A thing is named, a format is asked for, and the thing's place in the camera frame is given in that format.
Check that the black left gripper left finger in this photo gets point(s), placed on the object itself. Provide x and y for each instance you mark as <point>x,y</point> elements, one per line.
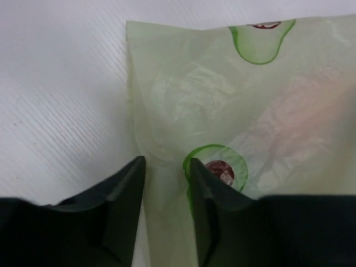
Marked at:
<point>96,227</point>

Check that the green avocado-print plastic bag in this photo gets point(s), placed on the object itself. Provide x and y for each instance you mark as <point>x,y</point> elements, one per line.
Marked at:
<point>267,108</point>

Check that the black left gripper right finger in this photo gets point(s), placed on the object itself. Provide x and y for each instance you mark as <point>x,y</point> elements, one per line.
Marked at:
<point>276,230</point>

